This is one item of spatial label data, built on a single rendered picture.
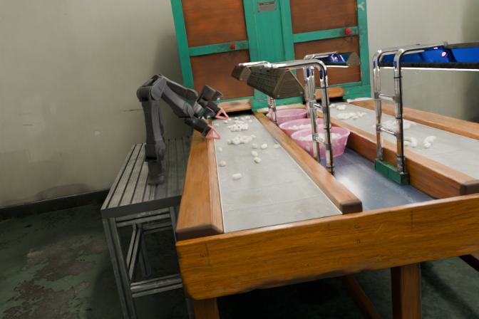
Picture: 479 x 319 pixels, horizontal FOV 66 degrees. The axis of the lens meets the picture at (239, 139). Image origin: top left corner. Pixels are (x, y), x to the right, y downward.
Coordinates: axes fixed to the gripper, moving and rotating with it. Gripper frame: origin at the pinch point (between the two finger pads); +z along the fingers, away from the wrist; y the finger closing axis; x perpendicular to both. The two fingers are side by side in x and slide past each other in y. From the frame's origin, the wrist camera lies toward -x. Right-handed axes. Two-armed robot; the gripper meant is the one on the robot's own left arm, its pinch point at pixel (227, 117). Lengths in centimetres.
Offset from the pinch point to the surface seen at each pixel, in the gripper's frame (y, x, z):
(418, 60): -96, -62, 32
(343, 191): -128, -12, 21
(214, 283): -139, 23, 2
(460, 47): -116, -65, 32
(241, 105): 39.9, -9.5, 8.9
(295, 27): 46, -76, 11
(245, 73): -33.0, -27.0, -8.6
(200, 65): 46, -17, -30
